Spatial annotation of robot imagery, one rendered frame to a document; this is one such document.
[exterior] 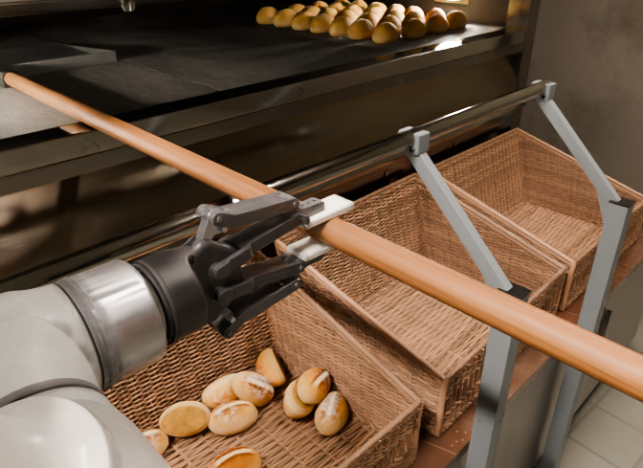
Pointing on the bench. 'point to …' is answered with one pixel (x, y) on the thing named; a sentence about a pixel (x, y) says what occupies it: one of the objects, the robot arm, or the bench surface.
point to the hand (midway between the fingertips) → (321, 227)
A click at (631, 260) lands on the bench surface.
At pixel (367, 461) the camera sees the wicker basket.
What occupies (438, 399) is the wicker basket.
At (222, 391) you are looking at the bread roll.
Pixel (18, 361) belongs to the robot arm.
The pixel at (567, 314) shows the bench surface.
